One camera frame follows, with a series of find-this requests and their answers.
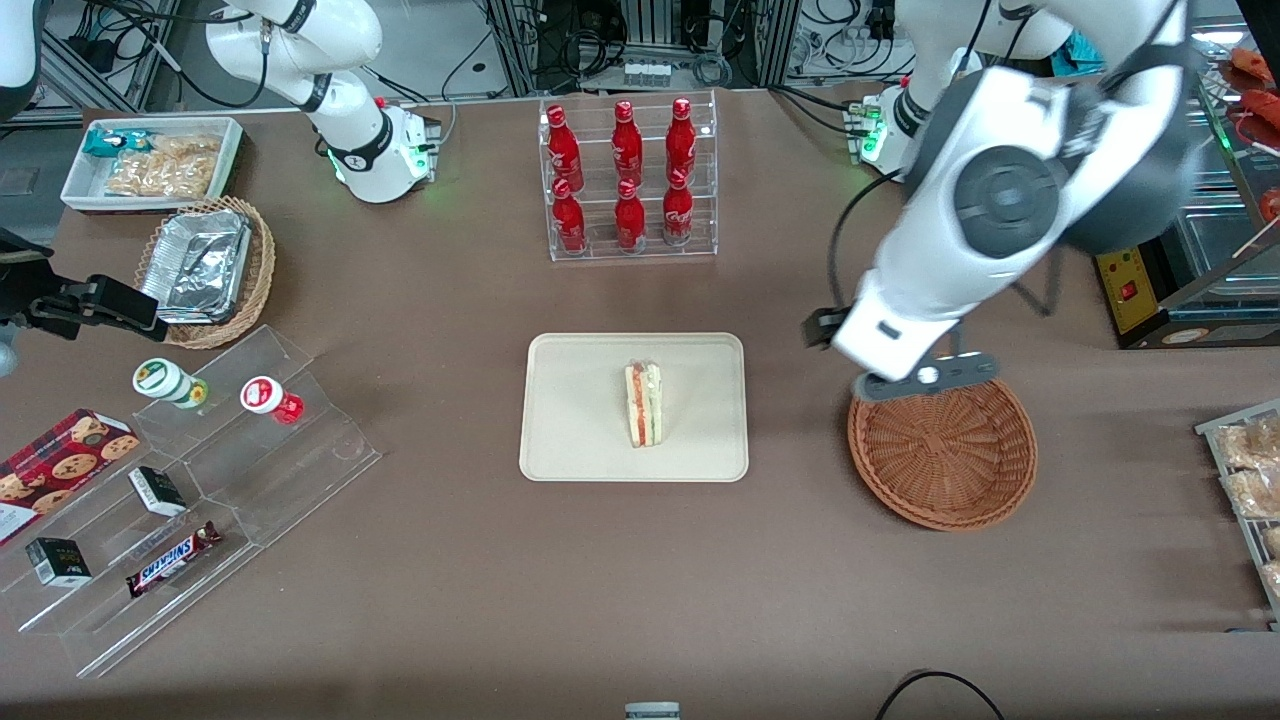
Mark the teal snack packet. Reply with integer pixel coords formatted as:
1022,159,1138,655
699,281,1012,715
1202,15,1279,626
83,128,153,159

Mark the glass food display case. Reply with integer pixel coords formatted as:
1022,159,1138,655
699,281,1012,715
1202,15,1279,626
1115,45,1280,349

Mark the red cola bottle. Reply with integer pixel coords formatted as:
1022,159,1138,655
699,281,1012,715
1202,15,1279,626
666,97,697,184
551,180,589,254
545,105,584,191
662,170,694,246
614,180,647,251
611,100,645,186

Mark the yellow control box red switch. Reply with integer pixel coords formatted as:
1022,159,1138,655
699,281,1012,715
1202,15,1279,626
1095,245,1166,336

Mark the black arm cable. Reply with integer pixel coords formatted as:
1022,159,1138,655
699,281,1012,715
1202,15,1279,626
828,170,906,311

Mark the red strawberry lid jar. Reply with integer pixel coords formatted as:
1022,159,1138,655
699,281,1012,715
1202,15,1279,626
240,376,305,425

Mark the clear bag of pastries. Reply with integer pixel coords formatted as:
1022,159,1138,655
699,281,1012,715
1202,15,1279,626
1222,468,1280,521
1215,415,1280,471

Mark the clear acrylic bottle rack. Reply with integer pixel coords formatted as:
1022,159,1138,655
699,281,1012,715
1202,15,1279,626
540,92,718,263

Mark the brown wicker basket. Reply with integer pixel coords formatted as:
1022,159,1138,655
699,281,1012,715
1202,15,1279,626
848,378,1038,531

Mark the clear acrylic stepped display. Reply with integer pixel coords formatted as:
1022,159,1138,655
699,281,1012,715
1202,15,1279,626
0,325,383,679

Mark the black floor cable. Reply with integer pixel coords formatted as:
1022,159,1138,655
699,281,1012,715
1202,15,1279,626
875,670,1006,720

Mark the triangle sandwich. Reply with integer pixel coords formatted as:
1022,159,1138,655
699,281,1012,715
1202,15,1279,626
624,362,665,448

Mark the small black carton box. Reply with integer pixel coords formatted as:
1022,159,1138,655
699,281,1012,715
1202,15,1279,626
128,466,188,518
25,537,93,587

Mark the aluminium foil container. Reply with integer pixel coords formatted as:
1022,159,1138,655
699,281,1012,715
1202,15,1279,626
140,210,251,324

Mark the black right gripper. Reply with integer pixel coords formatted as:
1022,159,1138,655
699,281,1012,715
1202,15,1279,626
0,232,169,343

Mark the green sunflower lid jar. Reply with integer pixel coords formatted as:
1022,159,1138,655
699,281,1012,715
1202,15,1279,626
133,358,209,409

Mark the clear bag of crackers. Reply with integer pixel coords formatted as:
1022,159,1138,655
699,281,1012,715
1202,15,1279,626
105,150,196,198
150,135,223,181

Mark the white snack tray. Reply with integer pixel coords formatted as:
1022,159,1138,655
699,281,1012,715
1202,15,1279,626
60,117,244,214

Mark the Snickers chocolate bar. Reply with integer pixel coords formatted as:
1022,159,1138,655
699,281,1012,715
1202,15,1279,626
126,521,222,599

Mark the red tartan cookie box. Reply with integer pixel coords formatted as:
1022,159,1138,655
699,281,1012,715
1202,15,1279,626
0,408,141,546

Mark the beige rectangular tray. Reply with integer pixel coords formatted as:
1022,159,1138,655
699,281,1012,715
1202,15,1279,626
519,332,749,483

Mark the grey wire snack rack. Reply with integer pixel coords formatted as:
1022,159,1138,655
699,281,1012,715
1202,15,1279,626
1195,400,1280,633

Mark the light wicker basket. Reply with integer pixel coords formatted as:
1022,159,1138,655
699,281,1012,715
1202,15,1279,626
135,197,276,350

